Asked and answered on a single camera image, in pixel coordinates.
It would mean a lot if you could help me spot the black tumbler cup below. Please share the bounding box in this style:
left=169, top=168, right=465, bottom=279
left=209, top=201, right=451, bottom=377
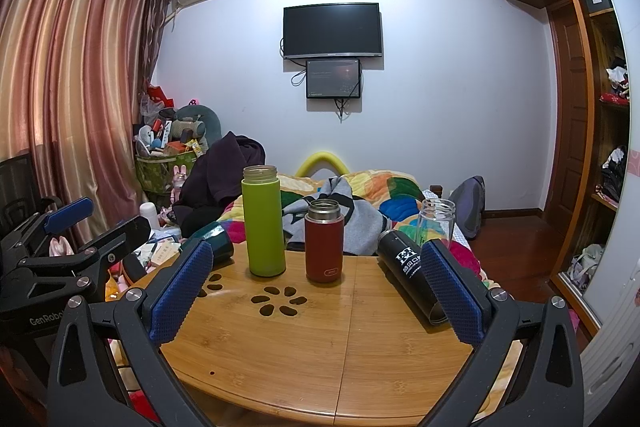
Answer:
left=378, top=230, right=448, bottom=325

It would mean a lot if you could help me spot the dark green cup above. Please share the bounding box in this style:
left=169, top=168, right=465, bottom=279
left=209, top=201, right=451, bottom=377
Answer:
left=182, top=221, right=234, bottom=267

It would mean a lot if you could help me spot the white plastic bottle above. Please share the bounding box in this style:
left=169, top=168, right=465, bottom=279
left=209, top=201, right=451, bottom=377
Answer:
left=139, top=202, right=160, bottom=231

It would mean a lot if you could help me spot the green cluttered basket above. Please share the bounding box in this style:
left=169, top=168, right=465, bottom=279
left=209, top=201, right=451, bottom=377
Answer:
left=134, top=152, right=198, bottom=195

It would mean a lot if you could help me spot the dark purple jacket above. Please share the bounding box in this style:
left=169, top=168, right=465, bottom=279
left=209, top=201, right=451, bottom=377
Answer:
left=172, top=131, right=266, bottom=239

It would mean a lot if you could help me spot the green thermos bottle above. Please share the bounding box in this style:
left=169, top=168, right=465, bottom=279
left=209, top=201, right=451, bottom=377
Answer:
left=241, top=165, right=286, bottom=277

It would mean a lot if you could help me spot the clear glass bottle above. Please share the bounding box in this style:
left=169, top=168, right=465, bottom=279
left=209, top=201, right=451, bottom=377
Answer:
left=416, top=198, right=456, bottom=248

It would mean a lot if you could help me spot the grey backpack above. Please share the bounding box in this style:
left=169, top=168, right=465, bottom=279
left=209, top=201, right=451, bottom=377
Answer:
left=449, top=176, right=486, bottom=239

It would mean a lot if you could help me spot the striped pink curtain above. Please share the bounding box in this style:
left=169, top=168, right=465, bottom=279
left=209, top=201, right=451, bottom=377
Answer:
left=1, top=0, right=155, bottom=243

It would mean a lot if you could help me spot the colourful patchwork quilt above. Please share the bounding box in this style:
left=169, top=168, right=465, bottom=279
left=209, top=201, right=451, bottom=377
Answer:
left=217, top=169, right=484, bottom=278

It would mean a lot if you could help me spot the yellow foam headboard arch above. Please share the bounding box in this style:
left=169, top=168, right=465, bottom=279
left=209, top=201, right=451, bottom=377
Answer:
left=295, top=150, right=349, bottom=178

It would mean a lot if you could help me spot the red thermos bottle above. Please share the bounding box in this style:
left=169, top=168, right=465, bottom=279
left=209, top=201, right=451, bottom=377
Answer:
left=304, top=198, right=344, bottom=284

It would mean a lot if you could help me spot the wooden wardrobe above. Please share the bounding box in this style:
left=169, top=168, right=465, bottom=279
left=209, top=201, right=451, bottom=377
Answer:
left=514, top=0, right=631, bottom=336

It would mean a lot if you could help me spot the small wall monitor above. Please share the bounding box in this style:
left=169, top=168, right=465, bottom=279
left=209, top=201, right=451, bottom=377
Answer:
left=306, top=58, right=361, bottom=98

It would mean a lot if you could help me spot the wall mounted black television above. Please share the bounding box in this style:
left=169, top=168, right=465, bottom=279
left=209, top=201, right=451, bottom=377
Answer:
left=282, top=2, right=383, bottom=60

